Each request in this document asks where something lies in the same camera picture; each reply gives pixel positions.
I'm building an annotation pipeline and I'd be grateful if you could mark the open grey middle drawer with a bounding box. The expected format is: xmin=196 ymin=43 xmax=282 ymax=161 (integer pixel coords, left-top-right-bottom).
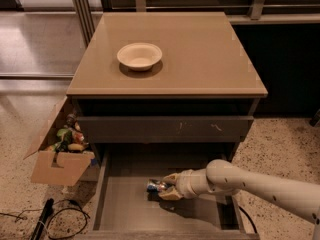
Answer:
xmin=77 ymin=143 xmax=260 ymax=240

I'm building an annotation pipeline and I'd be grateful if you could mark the grey drawer cabinet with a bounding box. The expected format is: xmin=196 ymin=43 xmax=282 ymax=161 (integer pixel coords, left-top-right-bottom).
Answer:
xmin=66 ymin=11 xmax=269 ymax=240

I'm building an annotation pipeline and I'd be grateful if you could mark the yellow banana toy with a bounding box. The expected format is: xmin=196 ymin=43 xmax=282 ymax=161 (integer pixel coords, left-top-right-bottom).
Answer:
xmin=68 ymin=143 xmax=86 ymax=152

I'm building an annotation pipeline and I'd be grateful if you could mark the open cardboard box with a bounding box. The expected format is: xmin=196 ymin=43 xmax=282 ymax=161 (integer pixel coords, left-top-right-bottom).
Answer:
xmin=25 ymin=97 xmax=99 ymax=186

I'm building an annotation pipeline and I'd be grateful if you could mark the red snack packet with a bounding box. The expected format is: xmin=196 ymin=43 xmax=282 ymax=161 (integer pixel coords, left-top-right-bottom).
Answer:
xmin=72 ymin=131 xmax=84 ymax=144

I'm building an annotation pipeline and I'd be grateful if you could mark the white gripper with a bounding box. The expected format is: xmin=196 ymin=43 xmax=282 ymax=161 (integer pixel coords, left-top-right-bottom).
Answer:
xmin=159 ymin=169 xmax=198 ymax=201

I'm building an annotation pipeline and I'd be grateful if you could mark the crushed redbull can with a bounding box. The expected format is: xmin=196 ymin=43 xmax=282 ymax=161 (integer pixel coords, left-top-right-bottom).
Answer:
xmin=147 ymin=179 xmax=169 ymax=193

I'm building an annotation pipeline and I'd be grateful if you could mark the black cable behind drawer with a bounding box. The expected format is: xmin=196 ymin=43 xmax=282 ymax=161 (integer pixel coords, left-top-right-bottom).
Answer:
xmin=238 ymin=205 xmax=258 ymax=234

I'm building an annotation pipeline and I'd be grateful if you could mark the black stick tool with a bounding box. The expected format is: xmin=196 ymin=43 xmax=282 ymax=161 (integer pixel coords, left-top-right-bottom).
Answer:
xmin=29 ymin=198 xmax=54 ymax=240

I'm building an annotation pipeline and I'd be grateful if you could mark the green snack bag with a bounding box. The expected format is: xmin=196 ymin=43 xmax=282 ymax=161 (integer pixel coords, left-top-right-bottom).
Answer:
xmin=56 ymin=128 xmax=72 ymax=152

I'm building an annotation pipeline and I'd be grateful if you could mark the white paper bowl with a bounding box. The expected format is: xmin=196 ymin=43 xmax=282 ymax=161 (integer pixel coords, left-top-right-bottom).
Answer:
xmin=117 ymin=43 xmax=163 ymax=71

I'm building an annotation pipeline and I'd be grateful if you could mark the closed grey top drawer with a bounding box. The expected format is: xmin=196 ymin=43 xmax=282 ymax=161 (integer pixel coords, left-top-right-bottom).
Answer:
xmin=78 ymin=116 xmax=253 ymax=144

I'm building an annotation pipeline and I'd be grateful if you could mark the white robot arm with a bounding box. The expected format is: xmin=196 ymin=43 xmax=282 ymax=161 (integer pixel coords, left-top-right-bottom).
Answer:
xmin=159 ymin=159 xmax=320 ymax=240

